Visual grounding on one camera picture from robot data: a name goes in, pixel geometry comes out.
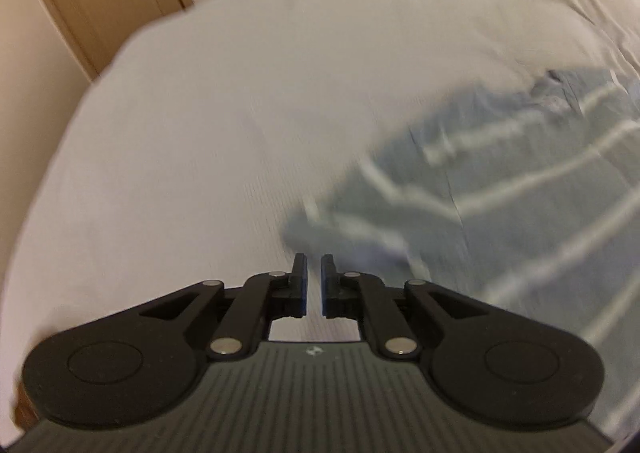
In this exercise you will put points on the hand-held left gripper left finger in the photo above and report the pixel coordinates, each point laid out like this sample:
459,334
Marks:
300,285

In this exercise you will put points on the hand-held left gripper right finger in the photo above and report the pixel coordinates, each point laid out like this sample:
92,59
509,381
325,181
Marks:
326,285

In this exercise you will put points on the grey-blue white-striped shirt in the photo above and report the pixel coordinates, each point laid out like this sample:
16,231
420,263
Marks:
525,193

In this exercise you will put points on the white bed sheet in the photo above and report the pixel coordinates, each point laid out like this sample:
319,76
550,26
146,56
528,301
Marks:
225,108

